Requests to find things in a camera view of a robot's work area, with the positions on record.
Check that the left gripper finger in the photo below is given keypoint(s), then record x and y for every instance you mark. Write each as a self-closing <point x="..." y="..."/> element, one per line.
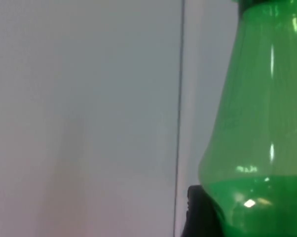
<point x="200" y="217"/>

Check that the green plastic bottle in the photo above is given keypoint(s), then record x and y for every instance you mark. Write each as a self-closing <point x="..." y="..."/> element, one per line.
<point x="259" y="111"/>

